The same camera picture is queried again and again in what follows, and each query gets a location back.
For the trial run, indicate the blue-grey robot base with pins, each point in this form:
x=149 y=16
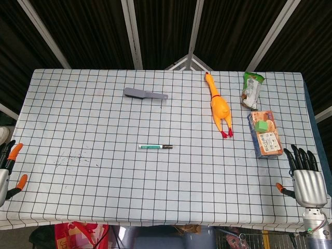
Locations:
x=160 y=238

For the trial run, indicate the green snack bag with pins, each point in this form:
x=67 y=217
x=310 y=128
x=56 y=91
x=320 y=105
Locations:
x=251 y=90

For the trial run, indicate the grey triangular frame brace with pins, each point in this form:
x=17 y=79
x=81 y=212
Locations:
x=189 y=63

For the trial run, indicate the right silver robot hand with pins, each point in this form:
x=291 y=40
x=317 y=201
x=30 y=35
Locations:
x=310 y=186

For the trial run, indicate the white green marker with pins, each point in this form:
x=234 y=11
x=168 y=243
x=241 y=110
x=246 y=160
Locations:
x=150 y=147

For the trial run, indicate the white checkered tablecloth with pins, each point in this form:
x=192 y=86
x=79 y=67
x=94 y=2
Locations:
x=129 y=181

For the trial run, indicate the grey plastic brush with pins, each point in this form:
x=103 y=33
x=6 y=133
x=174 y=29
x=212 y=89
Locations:
x=137 y=93

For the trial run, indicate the orange blue biscuit box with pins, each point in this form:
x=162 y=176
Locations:
x=267 y=137

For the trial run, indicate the grey aluminium frame post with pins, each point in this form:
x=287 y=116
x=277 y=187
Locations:
x=132 y=33
x=195 y=26
x=275 y=33
x=42 y=32

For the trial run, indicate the red patterned bag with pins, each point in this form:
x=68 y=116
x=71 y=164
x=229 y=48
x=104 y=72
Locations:
x=80 y=236

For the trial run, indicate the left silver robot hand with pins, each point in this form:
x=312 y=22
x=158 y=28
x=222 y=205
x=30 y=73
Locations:
x=3 y=179

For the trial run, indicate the green cube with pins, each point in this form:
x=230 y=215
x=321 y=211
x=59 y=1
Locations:
x=261 y=126

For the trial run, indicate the yellow rubber chicken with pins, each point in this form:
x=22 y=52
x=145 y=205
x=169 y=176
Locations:
x=220 y=106

